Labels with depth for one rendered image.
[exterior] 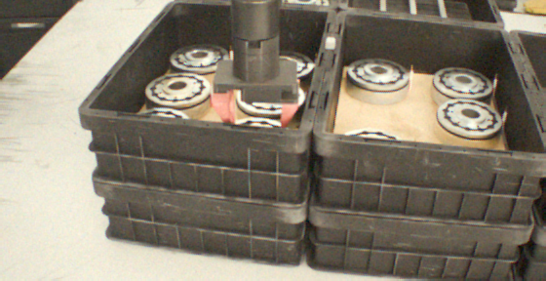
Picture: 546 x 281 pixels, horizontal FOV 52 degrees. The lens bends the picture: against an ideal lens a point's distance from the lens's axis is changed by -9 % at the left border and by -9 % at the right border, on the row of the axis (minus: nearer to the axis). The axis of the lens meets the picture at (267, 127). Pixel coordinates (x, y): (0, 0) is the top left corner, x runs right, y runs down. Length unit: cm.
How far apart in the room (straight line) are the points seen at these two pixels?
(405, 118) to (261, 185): 28
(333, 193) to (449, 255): 18
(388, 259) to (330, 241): 8
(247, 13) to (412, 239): 36
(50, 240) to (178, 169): 27
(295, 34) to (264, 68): 34
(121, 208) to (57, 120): 41
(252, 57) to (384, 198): 24
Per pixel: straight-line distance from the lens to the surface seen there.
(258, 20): 70
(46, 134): 119
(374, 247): 80
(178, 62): 102
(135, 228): 87
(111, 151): 79
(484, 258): 82
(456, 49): 106
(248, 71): 73
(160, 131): 73
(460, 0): 145
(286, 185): 75
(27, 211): 101
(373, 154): 70
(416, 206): 76
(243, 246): 83
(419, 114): 95
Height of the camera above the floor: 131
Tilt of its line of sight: 33 degrees down
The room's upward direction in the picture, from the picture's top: straight up
